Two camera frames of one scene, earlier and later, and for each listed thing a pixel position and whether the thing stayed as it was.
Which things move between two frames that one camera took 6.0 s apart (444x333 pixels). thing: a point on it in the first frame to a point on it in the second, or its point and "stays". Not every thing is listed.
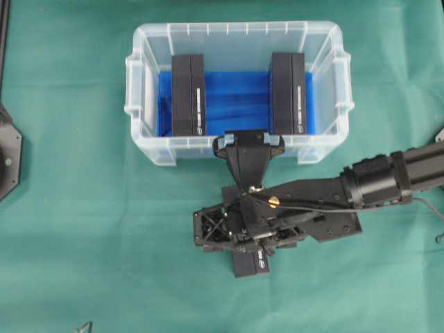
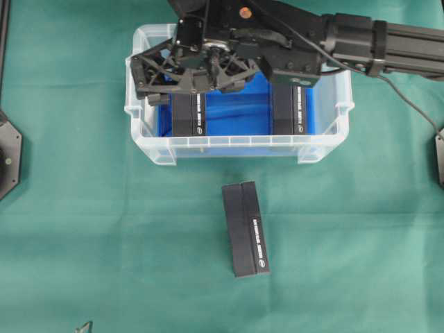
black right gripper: [268, 218] to [216, 43]
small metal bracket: [86, 328] stays
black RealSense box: [188, 96] stays
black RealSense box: [288, 94] stays
